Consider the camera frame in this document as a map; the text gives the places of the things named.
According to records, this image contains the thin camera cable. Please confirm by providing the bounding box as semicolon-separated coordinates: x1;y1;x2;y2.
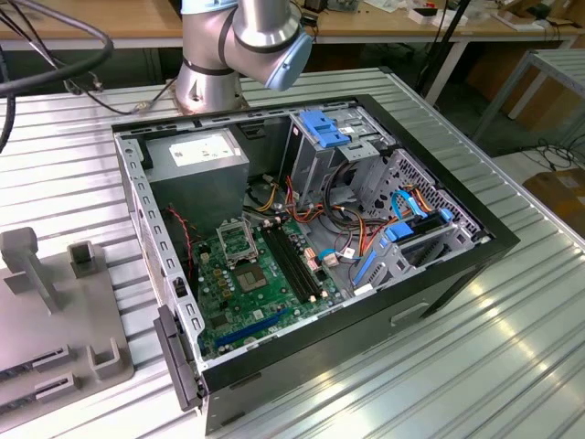
0;8;179;115

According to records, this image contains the black open PC case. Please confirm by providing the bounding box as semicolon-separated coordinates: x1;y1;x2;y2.
111;93;521;435

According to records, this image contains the blue plastic bay rail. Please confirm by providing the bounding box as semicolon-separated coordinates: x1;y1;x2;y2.
350;240;389;288

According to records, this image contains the black tripod pole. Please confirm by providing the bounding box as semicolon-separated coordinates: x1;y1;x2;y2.
413;0;473;95

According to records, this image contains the grey perforated disk bay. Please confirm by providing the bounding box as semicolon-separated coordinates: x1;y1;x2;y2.
349;148;494;296

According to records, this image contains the blue expansion slot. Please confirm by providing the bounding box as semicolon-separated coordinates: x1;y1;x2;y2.
215;306;290;348

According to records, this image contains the CPU socket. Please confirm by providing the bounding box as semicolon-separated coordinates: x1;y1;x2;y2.
233;263;269;294

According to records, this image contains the blue plastic drive latch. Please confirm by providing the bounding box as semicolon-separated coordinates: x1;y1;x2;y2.
299;109;348;150

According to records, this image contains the grey metal drive cage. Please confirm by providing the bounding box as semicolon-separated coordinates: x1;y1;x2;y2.
281;102;394;216

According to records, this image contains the yellow black wire bundle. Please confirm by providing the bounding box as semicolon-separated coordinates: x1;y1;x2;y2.
246;176;280;214

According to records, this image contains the metal socket cover frame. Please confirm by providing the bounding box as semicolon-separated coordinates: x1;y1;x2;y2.
215;219;256;270

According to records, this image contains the grey power supply box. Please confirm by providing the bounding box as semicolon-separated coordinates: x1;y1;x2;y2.
141;127;251;239

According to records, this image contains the white flat box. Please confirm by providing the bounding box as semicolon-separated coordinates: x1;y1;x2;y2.
408;5;470;27

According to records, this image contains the pale blue wire with plug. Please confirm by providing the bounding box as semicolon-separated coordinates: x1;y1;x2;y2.
317;246;367;271

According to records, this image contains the grey parts rack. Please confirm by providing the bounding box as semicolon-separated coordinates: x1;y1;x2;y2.
0;226;136;434

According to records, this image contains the wooden desk white frame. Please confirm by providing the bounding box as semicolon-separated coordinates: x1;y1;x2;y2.
0;0;184;51
313;0;581;106

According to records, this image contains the green motherboard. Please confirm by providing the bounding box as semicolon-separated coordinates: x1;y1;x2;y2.
190;214;353;362

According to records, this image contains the black RAM slot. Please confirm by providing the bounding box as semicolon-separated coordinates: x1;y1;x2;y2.
269;223;312;304
262;224;306;305
282;221;324;301
275;222;318;302

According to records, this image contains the black plastic case bezel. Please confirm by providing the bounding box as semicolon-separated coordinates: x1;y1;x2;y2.
153;305;205;412

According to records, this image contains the dark RAM stick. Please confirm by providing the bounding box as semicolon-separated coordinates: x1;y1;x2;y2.
0;391;40;412
0;361;37;381

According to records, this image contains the orange red wire bundle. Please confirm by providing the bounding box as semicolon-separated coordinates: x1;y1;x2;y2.
285;176;394;257

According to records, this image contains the blue flat wire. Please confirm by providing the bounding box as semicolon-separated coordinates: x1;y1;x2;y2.
390;189;433;220

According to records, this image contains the hard disk in blue carrier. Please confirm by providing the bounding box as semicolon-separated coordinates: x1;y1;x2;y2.
383;208;454;246

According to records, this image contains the grey metal slat table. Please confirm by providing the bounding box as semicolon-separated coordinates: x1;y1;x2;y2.
473;48;585;159

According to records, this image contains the red black twisted wire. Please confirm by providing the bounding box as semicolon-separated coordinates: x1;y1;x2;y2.
165;206;202;280

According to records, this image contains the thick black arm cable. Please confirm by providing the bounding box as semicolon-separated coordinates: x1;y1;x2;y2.
0;0;115;155

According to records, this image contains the brown cardboard box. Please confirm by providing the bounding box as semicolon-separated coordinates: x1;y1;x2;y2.
465;45;566;132
523;167;585;246

